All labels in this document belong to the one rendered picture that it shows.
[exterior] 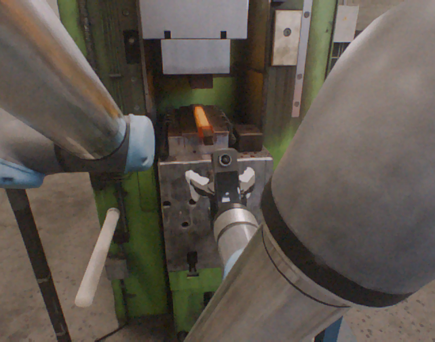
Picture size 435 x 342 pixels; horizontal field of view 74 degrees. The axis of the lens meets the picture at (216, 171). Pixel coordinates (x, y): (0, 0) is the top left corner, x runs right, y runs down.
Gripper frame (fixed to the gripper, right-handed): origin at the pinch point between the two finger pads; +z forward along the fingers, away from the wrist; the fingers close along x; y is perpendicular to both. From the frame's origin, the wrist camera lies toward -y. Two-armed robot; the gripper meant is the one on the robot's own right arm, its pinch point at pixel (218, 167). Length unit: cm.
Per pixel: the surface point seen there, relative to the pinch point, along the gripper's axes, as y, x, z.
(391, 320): 100, 91, 27
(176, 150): 6.5, -9.8, 30.7
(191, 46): -25.2, -3.7, 30.6
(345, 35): -35, 390, 643
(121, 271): 64, -36, 39
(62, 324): 71, -56, 22
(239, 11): -34.3, 10.0, 30.6
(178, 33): -28.6, -7.4, 30.6
